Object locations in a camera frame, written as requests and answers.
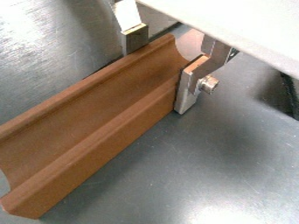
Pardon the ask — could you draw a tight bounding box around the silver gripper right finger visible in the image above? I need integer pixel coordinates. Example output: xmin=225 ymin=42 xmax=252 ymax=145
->
xmin=173 ymin=35 xmax=238 ymax=115

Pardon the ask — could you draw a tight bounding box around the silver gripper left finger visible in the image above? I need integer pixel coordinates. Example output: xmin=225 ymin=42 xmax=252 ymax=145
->
xmin=112 ymin=0 xmax=148 ymax=55

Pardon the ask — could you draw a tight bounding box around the brown arch block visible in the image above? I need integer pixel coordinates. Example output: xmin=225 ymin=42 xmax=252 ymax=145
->
xmin=0 ymin=33 xmax=192 ymax=220

